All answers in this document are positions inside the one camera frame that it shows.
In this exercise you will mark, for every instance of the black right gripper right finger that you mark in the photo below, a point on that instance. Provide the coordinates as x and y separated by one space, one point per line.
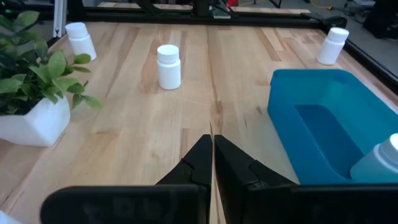
311 205

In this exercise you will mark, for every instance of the blue plastic basket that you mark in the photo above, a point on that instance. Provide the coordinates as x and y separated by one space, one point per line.
286 124

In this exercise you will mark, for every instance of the white pill bottle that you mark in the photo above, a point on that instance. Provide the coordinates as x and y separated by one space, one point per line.
331 49
81 43
168 71
379 165

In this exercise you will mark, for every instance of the green plant in white pot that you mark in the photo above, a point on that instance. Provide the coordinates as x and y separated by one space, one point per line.
37 121

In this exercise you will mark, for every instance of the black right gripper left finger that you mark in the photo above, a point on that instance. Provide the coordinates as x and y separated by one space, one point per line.
124 205

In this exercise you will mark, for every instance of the silver aluminium post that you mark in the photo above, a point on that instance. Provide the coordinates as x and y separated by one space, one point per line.
59 17

